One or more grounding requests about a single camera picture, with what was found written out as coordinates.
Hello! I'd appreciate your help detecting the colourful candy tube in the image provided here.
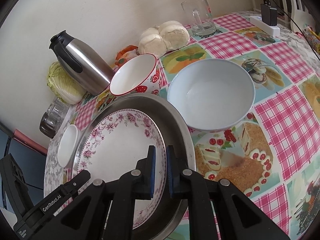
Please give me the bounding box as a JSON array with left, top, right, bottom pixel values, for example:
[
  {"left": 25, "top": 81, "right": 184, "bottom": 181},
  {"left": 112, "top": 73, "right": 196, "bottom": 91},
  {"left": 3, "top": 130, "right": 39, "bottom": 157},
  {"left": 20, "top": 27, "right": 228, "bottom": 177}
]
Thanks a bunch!
[{"left": 303, "top": 25, "right": 320, "bottom": 54}]

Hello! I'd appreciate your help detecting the light blue round bowl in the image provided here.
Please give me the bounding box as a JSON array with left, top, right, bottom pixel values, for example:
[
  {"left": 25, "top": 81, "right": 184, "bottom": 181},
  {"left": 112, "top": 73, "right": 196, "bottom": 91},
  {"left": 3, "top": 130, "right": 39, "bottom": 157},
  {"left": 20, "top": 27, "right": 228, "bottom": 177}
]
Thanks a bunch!
[{"left": 167, "top": 59, "right": 255, "bottom": 132}]

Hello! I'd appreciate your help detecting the white square bowl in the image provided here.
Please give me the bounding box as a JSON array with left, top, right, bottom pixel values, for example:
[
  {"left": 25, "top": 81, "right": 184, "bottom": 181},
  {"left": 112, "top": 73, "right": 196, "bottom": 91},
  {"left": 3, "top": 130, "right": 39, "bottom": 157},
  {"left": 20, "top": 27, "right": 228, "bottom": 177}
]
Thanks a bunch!
[{"left": 57, "top": 125, "right": 79, "bottom": 168}]

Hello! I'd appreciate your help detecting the bag of white buns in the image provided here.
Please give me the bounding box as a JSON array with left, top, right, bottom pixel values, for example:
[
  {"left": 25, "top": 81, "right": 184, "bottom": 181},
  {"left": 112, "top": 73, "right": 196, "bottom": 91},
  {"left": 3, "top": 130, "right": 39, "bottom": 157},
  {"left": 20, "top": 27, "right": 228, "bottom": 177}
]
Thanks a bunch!
[{"left": 138, "top": 21, "right": 190, "bottom": 58}]

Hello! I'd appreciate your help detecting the floral white plate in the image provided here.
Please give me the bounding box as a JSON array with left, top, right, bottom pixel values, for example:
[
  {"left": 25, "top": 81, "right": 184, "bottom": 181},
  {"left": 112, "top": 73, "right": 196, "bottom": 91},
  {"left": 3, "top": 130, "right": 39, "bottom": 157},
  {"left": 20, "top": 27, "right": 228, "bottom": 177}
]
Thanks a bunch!
[{"left": 72, "top": 108, "right": 167, "bottom": 229}]

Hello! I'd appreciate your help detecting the red rimmed strawberry bowl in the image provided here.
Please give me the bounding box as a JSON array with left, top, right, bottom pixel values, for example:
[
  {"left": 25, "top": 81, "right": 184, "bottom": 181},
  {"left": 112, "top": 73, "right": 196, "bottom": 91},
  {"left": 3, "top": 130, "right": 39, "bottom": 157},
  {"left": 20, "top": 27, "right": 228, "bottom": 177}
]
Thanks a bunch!
[{"left": 110, "top": 54, "right": 162, "bottom": 96}]

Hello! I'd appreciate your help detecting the orange snack packet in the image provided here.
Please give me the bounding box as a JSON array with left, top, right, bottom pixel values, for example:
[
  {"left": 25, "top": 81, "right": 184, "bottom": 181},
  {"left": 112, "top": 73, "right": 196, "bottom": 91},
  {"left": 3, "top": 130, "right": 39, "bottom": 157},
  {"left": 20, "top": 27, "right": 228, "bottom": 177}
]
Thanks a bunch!
[{"left": 115, "top": 45, "right": 139, "bottom": 68}]

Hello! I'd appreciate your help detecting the brown glass cup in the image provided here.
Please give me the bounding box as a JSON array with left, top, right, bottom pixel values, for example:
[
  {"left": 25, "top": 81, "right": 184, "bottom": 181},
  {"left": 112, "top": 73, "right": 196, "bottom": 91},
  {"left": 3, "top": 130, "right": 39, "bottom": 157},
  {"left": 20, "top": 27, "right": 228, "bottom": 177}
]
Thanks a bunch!
[{"left": 39, "top": 112, "right": 62, "bottom": 139}]

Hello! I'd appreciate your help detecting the white power strip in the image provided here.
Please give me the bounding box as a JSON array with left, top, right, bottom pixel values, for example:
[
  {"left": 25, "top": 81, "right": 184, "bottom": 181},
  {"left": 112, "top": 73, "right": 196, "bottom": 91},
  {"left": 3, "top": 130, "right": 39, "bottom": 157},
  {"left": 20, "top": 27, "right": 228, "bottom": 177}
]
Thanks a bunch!
[{"left": 249, "top": 15, "right": 280, "bottom": 37}]

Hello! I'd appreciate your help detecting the black power adapter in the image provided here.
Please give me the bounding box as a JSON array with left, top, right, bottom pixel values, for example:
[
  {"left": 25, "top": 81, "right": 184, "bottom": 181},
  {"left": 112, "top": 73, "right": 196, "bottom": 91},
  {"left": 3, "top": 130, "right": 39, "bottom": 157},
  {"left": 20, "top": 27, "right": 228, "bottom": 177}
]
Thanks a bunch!
[{"left": 260, "top": 0, "right": 277, "bottom": 26}]

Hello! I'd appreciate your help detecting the clear glass mug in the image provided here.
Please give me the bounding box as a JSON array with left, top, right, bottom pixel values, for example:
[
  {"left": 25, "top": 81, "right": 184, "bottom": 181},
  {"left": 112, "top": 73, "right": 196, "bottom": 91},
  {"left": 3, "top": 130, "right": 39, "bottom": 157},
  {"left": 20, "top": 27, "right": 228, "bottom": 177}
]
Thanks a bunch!
[{"left": 181, "top": 0, "right": 216, "bottom": 36}]

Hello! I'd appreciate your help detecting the checkered picture tablecloth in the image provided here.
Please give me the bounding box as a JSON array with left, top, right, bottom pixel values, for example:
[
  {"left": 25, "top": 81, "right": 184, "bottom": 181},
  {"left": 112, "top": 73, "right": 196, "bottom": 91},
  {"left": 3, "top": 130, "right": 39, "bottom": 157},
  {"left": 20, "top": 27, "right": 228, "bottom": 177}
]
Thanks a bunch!
[{"left": 68, "top": 14, "right": 319, "bottom": 239}]

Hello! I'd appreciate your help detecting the stainless steel thermos jug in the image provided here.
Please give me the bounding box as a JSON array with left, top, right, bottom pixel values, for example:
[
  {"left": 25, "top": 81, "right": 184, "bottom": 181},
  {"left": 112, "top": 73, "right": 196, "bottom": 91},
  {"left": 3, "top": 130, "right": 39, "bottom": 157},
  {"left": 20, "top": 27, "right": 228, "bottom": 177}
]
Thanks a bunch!
[{"left": 49, "top": 30, "right": 115, "bottom": 96}]

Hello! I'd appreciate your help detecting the large stainless steel pan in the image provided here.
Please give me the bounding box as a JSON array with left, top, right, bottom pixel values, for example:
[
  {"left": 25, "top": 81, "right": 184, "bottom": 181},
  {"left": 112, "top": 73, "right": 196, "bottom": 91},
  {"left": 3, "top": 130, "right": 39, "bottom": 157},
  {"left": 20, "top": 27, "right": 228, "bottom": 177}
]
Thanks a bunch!
[{"left": 72, "top": 94, "right": 196, "bottom": 239}]

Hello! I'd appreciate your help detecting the napa cabbage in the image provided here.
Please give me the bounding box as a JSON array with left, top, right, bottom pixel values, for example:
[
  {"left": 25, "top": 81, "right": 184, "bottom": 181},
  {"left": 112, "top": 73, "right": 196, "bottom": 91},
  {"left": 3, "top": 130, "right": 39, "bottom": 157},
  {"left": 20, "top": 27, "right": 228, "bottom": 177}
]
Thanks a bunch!
[{"left": 46, "top": 61, "right": 86, "bottom": 105}]

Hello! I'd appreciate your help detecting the upturned clear glass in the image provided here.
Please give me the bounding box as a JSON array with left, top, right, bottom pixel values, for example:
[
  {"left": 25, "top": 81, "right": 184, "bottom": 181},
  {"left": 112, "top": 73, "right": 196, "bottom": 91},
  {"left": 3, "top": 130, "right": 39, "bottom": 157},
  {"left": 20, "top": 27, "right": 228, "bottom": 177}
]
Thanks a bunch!
[{"left": 47, "top": 96, "right": 70, "bottom": 120}]

